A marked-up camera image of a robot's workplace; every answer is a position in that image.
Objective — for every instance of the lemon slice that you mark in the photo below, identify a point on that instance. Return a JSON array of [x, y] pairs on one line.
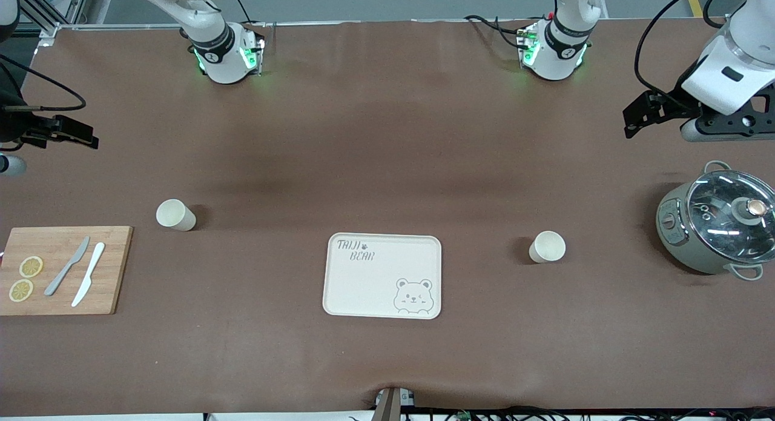
[[31, 266], [21, 290]]

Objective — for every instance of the glass pot lid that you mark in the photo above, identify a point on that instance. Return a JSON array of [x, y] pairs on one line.
[[720, 215]]

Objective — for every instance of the grey plastic knife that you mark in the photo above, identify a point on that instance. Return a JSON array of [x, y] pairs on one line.
[[65, 269]]

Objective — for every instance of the grey-green electric pot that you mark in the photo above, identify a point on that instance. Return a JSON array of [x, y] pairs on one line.
[[678, 239]]

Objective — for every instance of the wooden cutting board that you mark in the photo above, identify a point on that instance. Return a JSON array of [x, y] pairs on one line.
[[115, 275]]

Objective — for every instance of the brown table mat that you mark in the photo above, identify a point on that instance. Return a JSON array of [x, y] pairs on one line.
[[375, 154]]

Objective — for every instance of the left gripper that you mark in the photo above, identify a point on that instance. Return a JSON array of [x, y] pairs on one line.
[[683, 99]]

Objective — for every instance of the table edge camera bracket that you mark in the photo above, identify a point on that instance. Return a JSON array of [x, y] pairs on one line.
[[390, 404]]

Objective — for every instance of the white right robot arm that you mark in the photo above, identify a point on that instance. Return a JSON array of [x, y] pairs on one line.
[[221, 60]]

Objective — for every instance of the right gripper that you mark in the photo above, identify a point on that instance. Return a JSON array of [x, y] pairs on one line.
[[13, 125]]

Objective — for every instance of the white IKEA cup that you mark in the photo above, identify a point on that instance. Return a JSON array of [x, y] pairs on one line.
[[548, 247], [174, 215]]

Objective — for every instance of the white plastic knife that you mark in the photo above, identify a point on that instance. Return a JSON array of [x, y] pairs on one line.
[[88, 275]]

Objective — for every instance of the cream bear print tray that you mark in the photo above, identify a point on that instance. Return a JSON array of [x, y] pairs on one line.
[[369, 285]]

